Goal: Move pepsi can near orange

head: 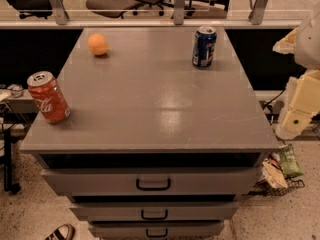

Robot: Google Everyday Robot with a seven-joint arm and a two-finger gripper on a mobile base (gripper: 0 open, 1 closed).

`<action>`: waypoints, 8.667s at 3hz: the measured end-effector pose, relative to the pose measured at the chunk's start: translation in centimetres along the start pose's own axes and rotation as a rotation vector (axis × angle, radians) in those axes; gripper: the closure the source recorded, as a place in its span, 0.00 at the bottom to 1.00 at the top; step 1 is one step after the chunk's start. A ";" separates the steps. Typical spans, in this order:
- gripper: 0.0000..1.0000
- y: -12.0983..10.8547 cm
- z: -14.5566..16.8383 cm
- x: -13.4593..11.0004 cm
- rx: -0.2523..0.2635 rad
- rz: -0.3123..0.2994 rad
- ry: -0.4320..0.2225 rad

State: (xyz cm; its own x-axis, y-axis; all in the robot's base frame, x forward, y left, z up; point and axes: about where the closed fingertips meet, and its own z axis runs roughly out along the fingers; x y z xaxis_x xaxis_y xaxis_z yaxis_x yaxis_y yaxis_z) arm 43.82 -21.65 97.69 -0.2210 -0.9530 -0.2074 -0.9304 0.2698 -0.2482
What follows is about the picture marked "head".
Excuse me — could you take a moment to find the orange fruit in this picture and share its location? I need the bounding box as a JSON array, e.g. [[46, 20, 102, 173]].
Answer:
[[88, 34, 108, 56]]

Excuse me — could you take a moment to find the blue pepsi can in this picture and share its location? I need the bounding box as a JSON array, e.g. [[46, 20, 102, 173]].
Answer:
[[192, 26, 217, 68]]

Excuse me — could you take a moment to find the drawer black handle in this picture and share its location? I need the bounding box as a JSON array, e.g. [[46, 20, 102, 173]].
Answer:
[[145, 229, 168, 238], [140, 210, 168, 220], [136, 178, 171, 191]]

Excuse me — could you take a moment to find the green snack bag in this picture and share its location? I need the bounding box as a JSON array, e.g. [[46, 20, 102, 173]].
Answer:
[[279, 144, 303, 178]]

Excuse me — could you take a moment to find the middle drawer black handle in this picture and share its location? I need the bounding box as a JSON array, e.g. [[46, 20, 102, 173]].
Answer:
[[140, 210, 168, 220]]

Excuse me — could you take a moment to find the black wire basket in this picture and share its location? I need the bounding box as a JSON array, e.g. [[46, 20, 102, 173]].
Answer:
[[249, 178, 305, 197]]

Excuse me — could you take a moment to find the striped sneaker shoe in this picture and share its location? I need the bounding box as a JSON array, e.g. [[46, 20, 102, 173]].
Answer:
[[45, 223, 75, 240]]

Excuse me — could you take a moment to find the brown office chair seat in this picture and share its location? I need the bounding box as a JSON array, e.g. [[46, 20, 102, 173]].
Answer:
[[86, 0, 143, 18]]

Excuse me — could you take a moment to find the grey drawer cabinet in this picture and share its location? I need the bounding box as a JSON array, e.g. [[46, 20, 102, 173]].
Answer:
[[21, 27, 278, 240]]

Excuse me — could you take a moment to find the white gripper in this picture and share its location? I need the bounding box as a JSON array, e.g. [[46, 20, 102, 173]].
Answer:
[[272, 28, 320, 140]]

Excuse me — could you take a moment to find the yellow snack packet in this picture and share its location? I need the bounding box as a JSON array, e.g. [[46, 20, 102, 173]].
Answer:
[[263, 161, 288, 189]]

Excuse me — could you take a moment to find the black cable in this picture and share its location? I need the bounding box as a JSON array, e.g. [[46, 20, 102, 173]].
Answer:
[[262, 89, 287, 112]]

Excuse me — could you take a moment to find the top drawer black handle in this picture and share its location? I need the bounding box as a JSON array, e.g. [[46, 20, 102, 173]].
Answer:
[[136, 178, 171, 191]]

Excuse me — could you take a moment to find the bottom drawer black handle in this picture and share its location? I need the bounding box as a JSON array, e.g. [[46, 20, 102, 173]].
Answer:
[[145, 229, 168, 238]]

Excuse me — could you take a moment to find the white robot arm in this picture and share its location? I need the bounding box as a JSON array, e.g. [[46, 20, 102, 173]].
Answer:
[[272, 3, 320, 140]]

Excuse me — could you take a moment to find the red coca-cola can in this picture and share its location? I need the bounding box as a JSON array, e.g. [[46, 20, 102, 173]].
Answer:
[[27, 71, 70, 124]]

